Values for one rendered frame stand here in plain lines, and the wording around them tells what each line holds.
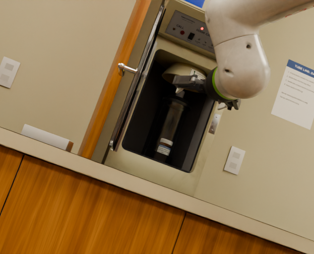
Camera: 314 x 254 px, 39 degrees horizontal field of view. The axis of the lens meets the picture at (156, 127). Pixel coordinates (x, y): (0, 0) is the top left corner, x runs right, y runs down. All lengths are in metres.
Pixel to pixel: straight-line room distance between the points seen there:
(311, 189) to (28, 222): 1.40
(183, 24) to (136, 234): 0.69
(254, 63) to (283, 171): 1.22
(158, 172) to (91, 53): 0.68
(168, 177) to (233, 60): 0.64
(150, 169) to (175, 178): 0.09
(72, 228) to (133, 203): 0.17
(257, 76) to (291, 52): 1.25
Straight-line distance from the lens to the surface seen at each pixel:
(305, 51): 2.21
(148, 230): 1.19
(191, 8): 1.44
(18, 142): 1.12
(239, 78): 0.92
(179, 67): 1.54
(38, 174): 1.15
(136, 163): 1.44
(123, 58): 1.37
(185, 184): 1.48
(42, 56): 1.89
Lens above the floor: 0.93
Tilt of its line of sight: 7 degrees up
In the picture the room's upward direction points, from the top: 20 degrees clockwise
